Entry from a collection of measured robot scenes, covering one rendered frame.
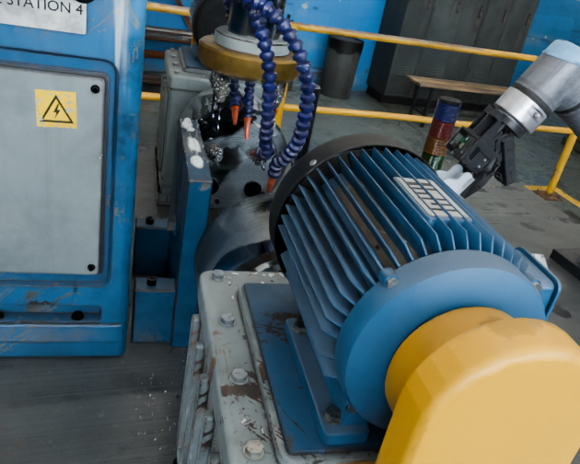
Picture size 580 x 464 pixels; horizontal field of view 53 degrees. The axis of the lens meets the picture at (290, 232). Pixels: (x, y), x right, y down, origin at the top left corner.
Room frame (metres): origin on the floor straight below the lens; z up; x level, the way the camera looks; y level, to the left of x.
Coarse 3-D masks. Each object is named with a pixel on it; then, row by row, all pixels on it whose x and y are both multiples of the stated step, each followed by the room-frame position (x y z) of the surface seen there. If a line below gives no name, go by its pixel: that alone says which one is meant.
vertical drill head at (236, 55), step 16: (272, 0) 0.98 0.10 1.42; (240, 16) 0.97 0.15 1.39; (224, 32) 0.97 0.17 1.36; (240, 32) 0.97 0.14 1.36; (272, 32) 0.98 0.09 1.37; (208, 48) 0.95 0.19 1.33; (224, 48) 0.96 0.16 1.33; (240, 48) 0.95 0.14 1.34; (256, 48) 0.95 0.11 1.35; (272, 48) 0.96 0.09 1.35; (208, 64) 0.95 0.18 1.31; (224, 64) 0.93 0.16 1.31; (240, 64) 0.93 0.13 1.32; (256, 64) 0.93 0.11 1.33; (288, 64) 0.96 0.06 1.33; (224, 80) 0.95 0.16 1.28; (256, 80) 0.93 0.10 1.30; (288, 80) 0.97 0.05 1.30; (224, 96) 0.95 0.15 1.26
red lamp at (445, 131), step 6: (432, 120) 1.48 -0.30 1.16; (432, 126) 1.47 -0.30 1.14; (438, 126) 1.46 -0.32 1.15; (444, 126) 1.45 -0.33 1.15; (450, 126) 1.46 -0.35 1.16; (432, 132) 1.46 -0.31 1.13; (438, 132) 1.45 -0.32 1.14; (444, 132) 1.45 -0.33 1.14; (450, 132) 1.46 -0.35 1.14; (438, 138) 1.45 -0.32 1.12; (444, 138) 1.45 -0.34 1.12
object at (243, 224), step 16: (272, 192) 0.82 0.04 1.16; (240, 208) 0.78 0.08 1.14; (256, 208) 0.77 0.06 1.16; (224, 224) 0.76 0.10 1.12; (240, 224) 0.74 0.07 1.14; (256, 224) 0.72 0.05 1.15; (208, 240) 0.75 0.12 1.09; (224, 240) 0.72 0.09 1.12; (240, 240) 0.70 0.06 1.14; (256, 240) 0.68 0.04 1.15; (208, 256) 0.72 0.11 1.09; (224, 256) 0.68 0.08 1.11; (240, 256) 0.66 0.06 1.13; (256, 256) 0.65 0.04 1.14; (272, 256) 0.65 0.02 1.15; (272, 272) 0.63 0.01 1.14
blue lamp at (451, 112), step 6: (438, 102) 1.47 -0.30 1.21; (438, 108) 1.47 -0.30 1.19; (444, 108) 1.46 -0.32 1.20; (450, 108) 1.45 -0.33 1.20; (456, 108) 1.46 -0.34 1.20; (438, 114) 1.46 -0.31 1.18; (444, 114) 1.45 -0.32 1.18; (450, 114) 1.45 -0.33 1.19; (456, 114) 1.46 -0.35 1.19; (438, 120) 1.46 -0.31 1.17; (444, 120) 1.45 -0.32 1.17; (450, 120) 1.45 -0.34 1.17; (456, 120) 1.47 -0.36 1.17
